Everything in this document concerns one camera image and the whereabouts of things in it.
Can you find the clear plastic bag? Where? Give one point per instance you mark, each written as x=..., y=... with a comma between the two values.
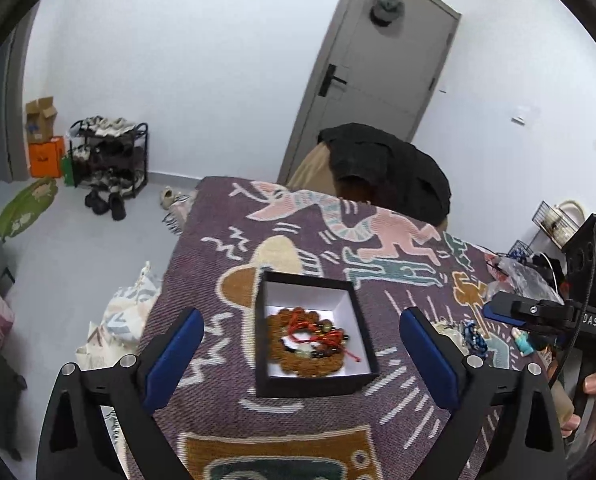
x=523, y=280

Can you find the purple printed blanket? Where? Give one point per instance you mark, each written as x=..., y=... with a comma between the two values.
x=303, y=420

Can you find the white patterned tote bag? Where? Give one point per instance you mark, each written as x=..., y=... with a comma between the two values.
x=123, y=310

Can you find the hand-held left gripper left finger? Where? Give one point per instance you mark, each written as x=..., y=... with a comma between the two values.
x=175, y=355

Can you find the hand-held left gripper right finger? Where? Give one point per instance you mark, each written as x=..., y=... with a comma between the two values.
x=430, y=360

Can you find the beige slipper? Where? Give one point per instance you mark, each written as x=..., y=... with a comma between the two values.
x=167, y=197

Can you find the beige chair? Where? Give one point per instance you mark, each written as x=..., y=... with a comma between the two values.
x=310, y=170

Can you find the orange box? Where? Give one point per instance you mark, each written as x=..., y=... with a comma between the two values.
x=45, y=157

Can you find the black jewelry box white lining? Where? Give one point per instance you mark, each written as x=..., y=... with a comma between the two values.
x=278, y=380

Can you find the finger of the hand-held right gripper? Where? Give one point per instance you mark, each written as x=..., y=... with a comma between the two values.
x=528, y=307
x=548, y=340

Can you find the black shoe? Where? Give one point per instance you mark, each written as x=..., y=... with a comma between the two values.
x=97, y=202
x=117, y=207

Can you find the green floor mat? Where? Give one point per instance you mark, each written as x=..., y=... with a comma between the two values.
x=23, y=207

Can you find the black cloth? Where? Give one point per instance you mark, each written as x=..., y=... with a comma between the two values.
x=393, y=165

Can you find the white sneakers pair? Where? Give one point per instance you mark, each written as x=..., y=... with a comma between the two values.
x=109, y=124

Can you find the grey door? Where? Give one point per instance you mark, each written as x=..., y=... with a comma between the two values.
x=378, y=85

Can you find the green bag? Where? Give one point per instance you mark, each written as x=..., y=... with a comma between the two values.
x=68, y=170

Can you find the teal small figurine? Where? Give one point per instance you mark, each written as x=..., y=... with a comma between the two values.
x=523, y=342

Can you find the black shoe rack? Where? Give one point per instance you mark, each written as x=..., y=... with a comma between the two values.
x=140, y=160

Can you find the grey hat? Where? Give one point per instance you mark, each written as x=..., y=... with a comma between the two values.
x=387, y=7

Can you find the striped cloth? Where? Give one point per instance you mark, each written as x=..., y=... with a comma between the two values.
x=178, y=215

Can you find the cardboard box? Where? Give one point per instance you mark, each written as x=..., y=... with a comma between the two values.
x=40, y=120

